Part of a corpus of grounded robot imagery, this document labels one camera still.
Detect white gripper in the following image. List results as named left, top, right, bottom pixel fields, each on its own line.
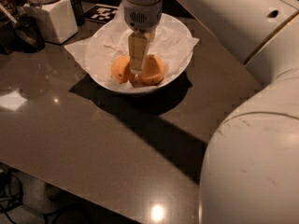
left=122, top=0, right=163, bottom=75

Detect orange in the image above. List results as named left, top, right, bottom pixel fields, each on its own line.
left=139, top=54, right=165, bottom=85
left=111, top=56, right=135, bottom=84

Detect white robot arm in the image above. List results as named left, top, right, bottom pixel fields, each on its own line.
left=123, top=0, right=299, bottom=224

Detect white bowl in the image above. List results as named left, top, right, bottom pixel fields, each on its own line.
left=86, top=11, right=194, bottom=95

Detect white crumpled paper liner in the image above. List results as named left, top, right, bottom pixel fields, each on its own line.
left=64, top=0, right=200, bottom=91

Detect black white marker tag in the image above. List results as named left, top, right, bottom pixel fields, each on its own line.
left=83, top=4, right=118, bottom=23

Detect dark glass cup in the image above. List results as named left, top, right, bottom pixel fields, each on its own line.
left=70, top=0, right=85, bottom=26

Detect white square jar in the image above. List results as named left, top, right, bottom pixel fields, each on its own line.
left=23, top=0, right=78, bottom=44

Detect dark round pot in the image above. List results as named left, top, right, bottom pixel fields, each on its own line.
left=0, top=16, right=45, bottom=55

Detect black cables on floor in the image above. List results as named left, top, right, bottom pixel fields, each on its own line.
left=0, top=168, right=92, bottom=224

